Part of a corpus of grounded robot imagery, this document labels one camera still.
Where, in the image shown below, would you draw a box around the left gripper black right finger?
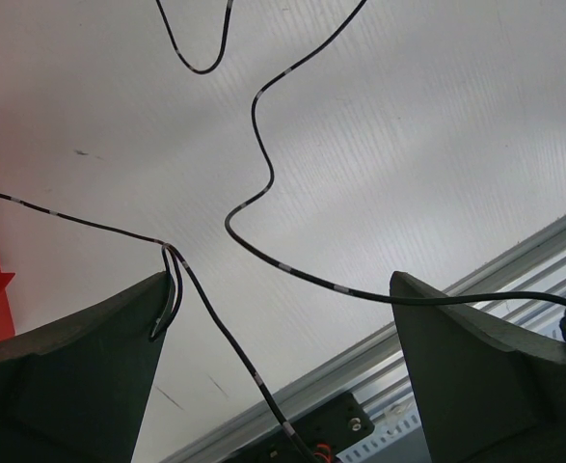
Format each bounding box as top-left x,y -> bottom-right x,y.
390,272 -> 566,462

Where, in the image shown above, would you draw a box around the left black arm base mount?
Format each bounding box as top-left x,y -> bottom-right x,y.
219,391 -> 375,463

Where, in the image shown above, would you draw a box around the white slotted cable duct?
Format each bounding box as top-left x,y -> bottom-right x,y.
337,408 -> 421,463

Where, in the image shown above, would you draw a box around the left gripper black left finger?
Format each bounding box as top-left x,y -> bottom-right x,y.
0,272 -> 170,462

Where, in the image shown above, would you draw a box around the red yellow black wires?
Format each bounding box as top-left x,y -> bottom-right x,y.
0,0 -> 566,463

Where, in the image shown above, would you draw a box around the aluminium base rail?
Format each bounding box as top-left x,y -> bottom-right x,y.
167,215 -> 566,462

